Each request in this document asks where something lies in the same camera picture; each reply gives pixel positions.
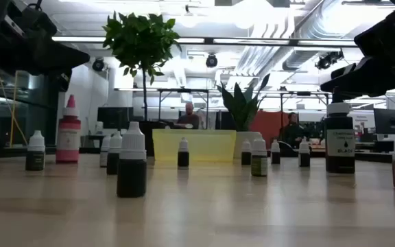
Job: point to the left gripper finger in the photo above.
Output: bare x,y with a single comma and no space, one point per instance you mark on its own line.
65,80
63,58

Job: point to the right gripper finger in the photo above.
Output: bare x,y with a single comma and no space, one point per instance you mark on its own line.
358,84

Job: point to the large pink food colouring bottle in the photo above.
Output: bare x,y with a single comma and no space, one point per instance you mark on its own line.
68,133

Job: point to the large black food colouring bottle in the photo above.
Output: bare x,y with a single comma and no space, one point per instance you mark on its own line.
339,137

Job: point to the small dark dropper bottle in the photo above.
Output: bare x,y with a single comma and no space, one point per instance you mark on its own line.
131,164
245,154
183,154
35,152
304,154
275,153

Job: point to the small purple dropper bottle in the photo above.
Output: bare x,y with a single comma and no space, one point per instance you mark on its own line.
115,154

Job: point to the small green-label dropper bottle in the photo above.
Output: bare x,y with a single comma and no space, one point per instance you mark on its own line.
259,158

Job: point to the black ceiling spotlight cluster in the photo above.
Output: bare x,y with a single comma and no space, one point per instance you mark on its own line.
328,60

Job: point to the black computer monitor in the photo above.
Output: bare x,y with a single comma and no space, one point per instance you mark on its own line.
387,120
115,117

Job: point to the leafy green tree plant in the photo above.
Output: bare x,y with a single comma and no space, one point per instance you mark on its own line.
139,34

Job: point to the person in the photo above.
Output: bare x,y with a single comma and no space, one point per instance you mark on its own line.
291,132
189,118

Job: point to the red partition panel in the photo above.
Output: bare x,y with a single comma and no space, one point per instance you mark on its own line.
273,127

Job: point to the black plant pot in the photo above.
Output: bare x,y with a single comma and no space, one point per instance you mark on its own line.
149,140

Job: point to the long ceiling light bar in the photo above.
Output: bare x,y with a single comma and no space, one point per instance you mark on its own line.
252,42

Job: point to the snake plant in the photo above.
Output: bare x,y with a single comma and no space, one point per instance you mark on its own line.
242,106

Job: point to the white plant pot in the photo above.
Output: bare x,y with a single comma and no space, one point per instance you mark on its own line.
247,135

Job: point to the yellow translucent plastic bin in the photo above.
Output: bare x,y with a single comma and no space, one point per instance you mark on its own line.
204,145

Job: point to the white wall sign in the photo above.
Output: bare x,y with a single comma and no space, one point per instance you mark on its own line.
360,120

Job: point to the black metal desk frame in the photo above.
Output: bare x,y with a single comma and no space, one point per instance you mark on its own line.
183,90
303,92

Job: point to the black aluminium table frame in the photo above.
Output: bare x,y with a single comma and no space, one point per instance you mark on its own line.
84,150

